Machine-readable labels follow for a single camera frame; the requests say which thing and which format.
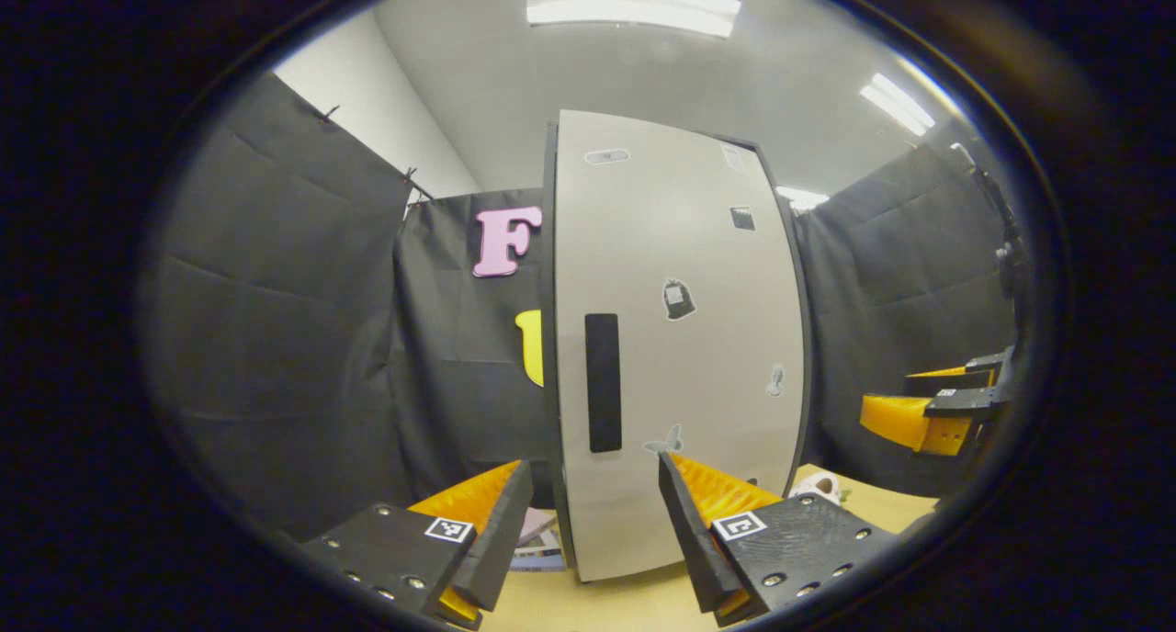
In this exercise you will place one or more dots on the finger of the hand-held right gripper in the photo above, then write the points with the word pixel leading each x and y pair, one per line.
pixel 946 381
pixel 955 404

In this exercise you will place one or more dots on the dark grey cabinet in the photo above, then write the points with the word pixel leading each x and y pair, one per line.
pixel 549 411

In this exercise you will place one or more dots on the small stack of booklets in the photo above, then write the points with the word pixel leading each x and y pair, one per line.
pixel 542 545

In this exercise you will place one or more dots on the grey cabinet door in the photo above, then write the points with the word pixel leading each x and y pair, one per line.
pixel 643 246

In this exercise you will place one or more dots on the pink plush peach toy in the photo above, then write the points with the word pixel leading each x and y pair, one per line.
pixel 818 487

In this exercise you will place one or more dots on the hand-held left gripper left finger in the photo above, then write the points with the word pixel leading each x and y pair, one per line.
pixel 501 540

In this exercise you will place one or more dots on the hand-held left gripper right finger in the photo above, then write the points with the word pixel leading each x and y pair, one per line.
pixel 689 540

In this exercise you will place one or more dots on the black backdrop cloth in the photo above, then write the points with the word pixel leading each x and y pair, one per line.
pixel 276 338

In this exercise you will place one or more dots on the ceiling light panel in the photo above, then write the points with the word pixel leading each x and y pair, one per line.
pixel 898 104
pixel 802 198
pixel 634 5

